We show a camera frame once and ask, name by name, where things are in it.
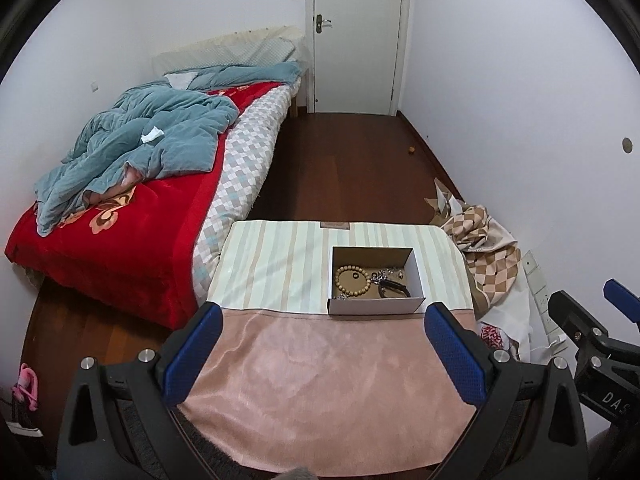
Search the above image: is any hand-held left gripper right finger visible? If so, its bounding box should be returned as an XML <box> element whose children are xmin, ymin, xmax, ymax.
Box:
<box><xmin>424</xmin><ymin>301</ymin><xmax>590</xmax><ymax>480</ymax></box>

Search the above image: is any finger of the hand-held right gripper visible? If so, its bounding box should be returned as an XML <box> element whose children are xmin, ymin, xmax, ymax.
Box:
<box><xmin>547</xmin><ymin>290</ymin><xmax>616</xmax><ymax>356</ymax></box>
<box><xmin>602</xmin><ymin>279</ymin><xmax>640</xmax><ymax>326</ymax></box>

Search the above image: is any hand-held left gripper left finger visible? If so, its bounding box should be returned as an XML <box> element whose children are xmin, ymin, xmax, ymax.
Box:
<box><xmin>56</xmin><ymin>302</ymin><xmax>224</xmax><ymax>480</ymax></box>

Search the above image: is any black smart band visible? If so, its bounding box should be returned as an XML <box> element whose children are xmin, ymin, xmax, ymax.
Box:
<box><xmin>377</xmin><ymin>280</ymin><xmax>412</xmax><ymax>299</ymax></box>

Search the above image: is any white cardboard box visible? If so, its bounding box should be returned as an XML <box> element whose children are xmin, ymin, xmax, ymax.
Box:
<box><xmin>327</xmin><ymin>246</ymin><xmax>427</xmax><ymax>316</ymax></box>

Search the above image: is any wooden bead bracelet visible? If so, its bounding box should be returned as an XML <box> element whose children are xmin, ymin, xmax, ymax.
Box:
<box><xmin>335</xmin><ymin>265</ymin><xmax>373</xmax><ymax>297</ymax></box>

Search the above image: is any white bag with red print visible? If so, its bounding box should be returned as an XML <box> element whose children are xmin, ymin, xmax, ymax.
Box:
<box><xmin>480</xmin><ymin>324</ymin><xmax>506</xmax><ymax>351</ymax></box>

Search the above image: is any beige checkered cloth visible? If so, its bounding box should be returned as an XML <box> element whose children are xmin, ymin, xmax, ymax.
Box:
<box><xmin>425</xmin><ymin>177</ymin><xmax>523</xmax><ymax>321</ymax></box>

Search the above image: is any bed with red blanket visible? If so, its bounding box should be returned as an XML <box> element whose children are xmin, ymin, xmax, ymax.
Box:
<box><xmin>5</xmin><ymin>81</ymin><xmax>283</xmax><ymax>331</ymax></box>

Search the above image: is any pink and striped tablecloth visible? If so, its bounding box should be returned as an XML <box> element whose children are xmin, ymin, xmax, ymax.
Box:
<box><xmin>177</xmin><ymin>219</ymin><xmax>478</xmax><ymax>478</ymax></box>

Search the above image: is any pink plastic object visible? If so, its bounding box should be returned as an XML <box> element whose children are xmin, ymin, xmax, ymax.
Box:
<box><xmin>12</xmin><ymin>364</ymin><xmax>40</xmax><ymax>413</ymax></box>

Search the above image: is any checkered mattress pad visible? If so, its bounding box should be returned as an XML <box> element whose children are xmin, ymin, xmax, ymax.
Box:
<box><xmin>192</xmin><ymin>85</ymin><xmax>293</xmax><ymax>306</ymax></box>

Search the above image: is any blue quilt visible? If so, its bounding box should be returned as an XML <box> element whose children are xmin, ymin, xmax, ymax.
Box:
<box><xmin>34</xmin><ymin>61</ymin><xmax>301</xmax><ymax>238</ymax></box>

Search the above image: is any pale pillow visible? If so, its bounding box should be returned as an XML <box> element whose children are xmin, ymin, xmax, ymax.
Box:
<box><xmin>151</xmin><ymin>25</ymin><xmax>303</xmax><ymax>78</ymax></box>

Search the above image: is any white door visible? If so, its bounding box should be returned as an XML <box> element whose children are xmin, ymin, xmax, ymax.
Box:
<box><xmin>305</xmin><ymin>0</ymin><xmax>413</xmax><ymax>116</ymax></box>

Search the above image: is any white wall socket strip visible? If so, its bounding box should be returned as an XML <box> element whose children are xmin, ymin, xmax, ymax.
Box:
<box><xmin>520</xmin><ymin>250</ymin><xmax>568</xmax><ymax>356</ymax></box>

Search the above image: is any wooden bed frame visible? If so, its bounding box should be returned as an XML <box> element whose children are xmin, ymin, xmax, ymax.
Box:
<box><xmin>287</xmin><ymin>66</ymin><xmax>309</xmax><ymax>120</ymax></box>

